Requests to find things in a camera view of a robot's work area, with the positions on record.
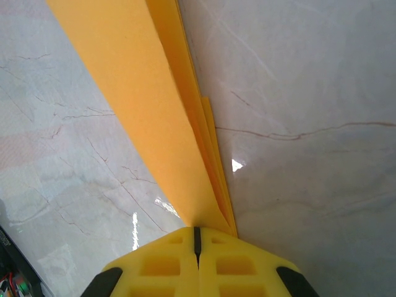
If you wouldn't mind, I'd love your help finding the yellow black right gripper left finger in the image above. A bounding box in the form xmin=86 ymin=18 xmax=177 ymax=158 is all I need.
xmin=79 ymin=226 xmax=199 ymax=297

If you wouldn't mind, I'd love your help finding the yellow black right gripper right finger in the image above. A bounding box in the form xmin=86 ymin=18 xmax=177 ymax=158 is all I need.
xmin=197 ymin=226 xmax=320 ymax=297

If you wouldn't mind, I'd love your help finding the orange paper sheet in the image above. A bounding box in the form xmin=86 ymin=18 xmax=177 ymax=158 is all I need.
xmin=45 ymin=0 xmax=239 ymax=239

